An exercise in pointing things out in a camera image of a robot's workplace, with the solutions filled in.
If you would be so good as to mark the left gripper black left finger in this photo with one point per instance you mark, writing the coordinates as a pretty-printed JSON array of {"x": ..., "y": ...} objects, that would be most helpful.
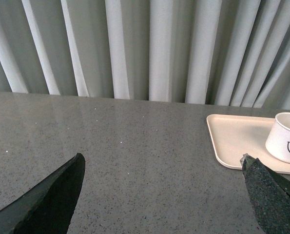
[{"x": 48, "y": 207}]

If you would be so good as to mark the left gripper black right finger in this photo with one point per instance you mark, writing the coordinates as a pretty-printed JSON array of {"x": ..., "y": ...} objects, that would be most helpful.
[{"x": 269, "y": 194}]

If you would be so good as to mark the white mug with black handle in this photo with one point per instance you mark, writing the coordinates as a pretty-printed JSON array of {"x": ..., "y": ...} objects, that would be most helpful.
[{"x": 278, "y": 141}]

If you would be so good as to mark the pale pink rectangular tray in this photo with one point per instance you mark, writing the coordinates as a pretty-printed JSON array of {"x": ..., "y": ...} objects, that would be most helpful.
[{"x": 232, "y": 136}]

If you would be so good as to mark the white pleated curtain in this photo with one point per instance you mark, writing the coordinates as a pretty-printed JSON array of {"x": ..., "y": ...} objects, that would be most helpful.
[{"x": 221, "y": 52}]

